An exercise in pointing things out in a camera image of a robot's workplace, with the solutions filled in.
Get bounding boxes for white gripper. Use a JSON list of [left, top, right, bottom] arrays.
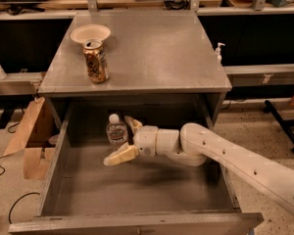
[[104, 116, 159, 166]]

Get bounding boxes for clear plastic water bottle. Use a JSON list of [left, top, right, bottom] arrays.
[[106, 114, 128, 150]]

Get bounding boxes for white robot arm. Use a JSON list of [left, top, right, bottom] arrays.
[[104, 117, 294, 215]]

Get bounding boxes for open grey top drawer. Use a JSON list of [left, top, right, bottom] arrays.
[[9, 103, 263, 235]]

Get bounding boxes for gold soda can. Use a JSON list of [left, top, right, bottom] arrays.
[[82, 39, 109, 83]]

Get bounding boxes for grey metal cabinet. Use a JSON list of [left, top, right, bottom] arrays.
[[39, 10, 231, 125]]

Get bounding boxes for open cardboard box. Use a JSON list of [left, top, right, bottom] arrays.
[[5, 97, 55, 180]]

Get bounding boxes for white paper bowl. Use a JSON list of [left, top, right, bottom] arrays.
[[71, 24, 111, 44]]

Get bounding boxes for black metal stand leg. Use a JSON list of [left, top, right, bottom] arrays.
[[264, 100, 294, 153]]

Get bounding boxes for black floor cable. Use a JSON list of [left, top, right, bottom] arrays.
[[8, 192, 41, 224]]

